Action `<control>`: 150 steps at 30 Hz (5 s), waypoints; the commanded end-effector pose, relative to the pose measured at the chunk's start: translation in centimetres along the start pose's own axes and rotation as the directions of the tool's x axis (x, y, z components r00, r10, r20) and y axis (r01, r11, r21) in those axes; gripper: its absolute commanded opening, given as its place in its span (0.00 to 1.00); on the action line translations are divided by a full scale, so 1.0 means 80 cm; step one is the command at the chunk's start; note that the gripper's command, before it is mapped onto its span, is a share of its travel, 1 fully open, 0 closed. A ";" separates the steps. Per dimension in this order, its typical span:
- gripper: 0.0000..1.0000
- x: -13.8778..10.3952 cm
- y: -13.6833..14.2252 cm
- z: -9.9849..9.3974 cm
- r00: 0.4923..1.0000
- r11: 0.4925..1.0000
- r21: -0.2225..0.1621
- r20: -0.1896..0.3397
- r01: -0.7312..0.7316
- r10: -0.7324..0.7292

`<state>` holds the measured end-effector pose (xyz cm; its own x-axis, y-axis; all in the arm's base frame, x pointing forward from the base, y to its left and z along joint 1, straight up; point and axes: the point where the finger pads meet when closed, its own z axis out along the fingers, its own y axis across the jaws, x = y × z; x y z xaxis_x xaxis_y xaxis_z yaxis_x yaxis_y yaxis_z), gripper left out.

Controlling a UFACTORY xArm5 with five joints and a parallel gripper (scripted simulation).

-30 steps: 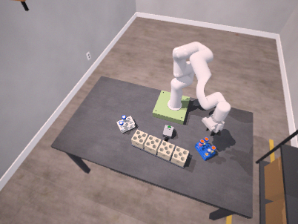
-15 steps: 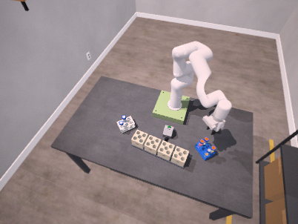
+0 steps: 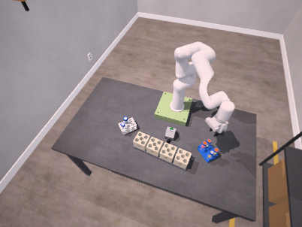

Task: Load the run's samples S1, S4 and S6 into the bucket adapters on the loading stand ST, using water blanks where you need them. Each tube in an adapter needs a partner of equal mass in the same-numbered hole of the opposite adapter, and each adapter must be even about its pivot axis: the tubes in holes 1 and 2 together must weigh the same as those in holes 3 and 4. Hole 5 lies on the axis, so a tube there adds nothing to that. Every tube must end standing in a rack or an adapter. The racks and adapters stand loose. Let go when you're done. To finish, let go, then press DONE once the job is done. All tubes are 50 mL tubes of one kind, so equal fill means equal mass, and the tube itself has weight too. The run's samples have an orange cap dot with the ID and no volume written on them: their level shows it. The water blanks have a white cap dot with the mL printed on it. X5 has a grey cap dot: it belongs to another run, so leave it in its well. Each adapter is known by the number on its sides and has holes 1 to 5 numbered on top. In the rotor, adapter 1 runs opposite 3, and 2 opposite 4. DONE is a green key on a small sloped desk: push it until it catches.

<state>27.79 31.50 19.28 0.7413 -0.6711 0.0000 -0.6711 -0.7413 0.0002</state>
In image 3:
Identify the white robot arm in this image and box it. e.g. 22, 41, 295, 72
170, 42, 235, 132

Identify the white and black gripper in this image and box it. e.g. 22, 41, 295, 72
214, 123, 228, 137

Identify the white tube rack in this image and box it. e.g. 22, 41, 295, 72
119, 118, 137, 135

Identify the beige bucket adapter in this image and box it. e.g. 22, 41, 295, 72
133, 132, 150, 151
174, 148, 191, 169
146, 137, 163, 157
159, 142, 177, 163

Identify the blue tube rack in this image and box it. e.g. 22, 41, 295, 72
198, 144, 219, 162

